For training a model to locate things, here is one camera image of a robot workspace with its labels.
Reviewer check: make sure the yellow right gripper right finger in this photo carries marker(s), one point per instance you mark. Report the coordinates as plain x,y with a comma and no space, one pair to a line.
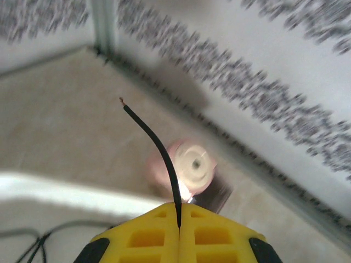
214,235

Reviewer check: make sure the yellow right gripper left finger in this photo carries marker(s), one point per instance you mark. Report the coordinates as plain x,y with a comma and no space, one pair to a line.
142,235

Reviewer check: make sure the small pink device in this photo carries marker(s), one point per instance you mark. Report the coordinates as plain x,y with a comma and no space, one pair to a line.
192,164

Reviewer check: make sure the aluminium rear rail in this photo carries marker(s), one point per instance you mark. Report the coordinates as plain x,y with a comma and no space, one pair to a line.
41,61

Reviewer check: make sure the aluminium frame post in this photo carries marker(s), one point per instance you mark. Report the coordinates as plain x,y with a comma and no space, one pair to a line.
104,27

